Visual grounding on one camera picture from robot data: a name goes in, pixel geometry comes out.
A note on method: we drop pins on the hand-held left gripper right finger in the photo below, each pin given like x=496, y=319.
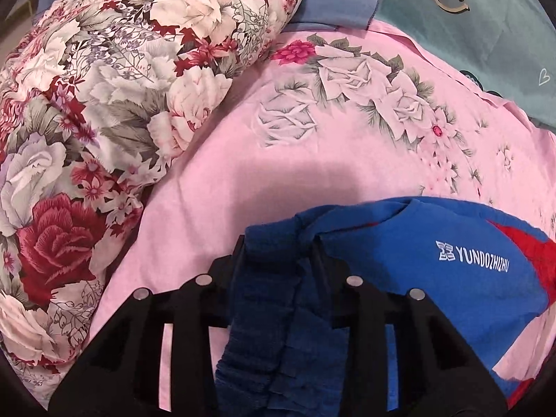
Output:
x=336, y=286

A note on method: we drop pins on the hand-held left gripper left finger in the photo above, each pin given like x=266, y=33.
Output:
x=226, y=280

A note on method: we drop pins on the floral rose pillow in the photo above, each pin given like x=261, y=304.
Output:
x=108, y=95

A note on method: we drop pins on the pink floral bedsheet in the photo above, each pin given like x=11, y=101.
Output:
x=304, y=160

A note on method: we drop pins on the teal printed quilt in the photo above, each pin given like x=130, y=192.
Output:
x=478, y=30

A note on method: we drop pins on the blue and red pants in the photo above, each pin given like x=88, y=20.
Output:
x=412, y=278

